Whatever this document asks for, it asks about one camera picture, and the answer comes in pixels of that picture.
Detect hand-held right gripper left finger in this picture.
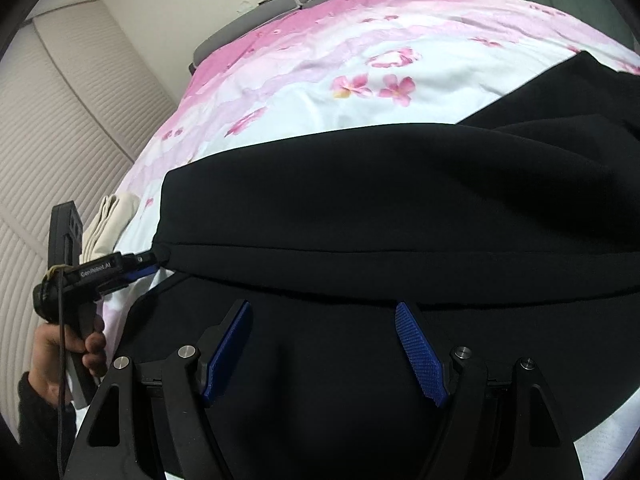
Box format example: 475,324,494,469
62,299,253,480

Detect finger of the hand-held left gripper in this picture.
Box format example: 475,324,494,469
131,250,167,268
99,264,160,295

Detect white louvered wardrobe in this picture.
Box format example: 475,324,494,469
0,0,178,411

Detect grey upholstered bed headboard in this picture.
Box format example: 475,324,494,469
189,0,426,76

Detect beige folded cloth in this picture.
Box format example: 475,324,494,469
82,192,141,263

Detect thin black cable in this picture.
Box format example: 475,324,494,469
56,266,68,480

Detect black pants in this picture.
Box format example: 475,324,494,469
112,52,640,480

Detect person's left forearm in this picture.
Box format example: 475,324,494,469
17,371,78,466

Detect pink floral bedspread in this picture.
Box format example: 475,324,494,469
70,0,640,480

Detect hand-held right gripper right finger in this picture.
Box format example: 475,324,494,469
394,301,586,480

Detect person's left hand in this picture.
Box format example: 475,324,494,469
30,317,107,406

